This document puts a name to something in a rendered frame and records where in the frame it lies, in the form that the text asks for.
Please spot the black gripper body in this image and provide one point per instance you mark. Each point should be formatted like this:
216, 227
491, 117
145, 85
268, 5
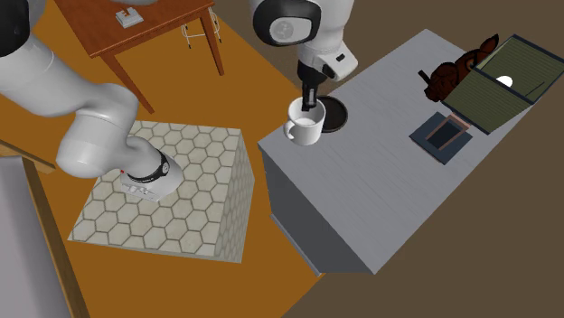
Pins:
310, 75

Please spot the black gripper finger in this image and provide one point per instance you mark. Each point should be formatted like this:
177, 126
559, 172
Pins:
309, 99

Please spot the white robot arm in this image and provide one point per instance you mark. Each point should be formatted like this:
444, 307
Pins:
94, 127

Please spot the black round plate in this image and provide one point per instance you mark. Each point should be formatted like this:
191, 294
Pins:
335, 115

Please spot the white mug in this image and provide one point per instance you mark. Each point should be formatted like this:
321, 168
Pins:
308, 130

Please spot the grey table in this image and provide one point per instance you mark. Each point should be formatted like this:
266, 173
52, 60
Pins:
370, 185

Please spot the brown animal figure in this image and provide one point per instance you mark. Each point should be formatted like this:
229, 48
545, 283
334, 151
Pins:
449, 77

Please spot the dark blue flat tablet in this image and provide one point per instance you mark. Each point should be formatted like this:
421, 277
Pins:
443, 137

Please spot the brown wooden table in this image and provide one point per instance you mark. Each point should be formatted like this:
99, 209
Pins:
163, 20

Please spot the hexagon patterned robot stand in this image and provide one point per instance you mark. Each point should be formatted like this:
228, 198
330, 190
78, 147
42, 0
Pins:
194, 220

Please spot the open green box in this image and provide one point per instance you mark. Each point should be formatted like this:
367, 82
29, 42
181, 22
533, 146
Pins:
484, 99

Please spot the white ball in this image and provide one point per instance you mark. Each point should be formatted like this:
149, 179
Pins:
505, 81

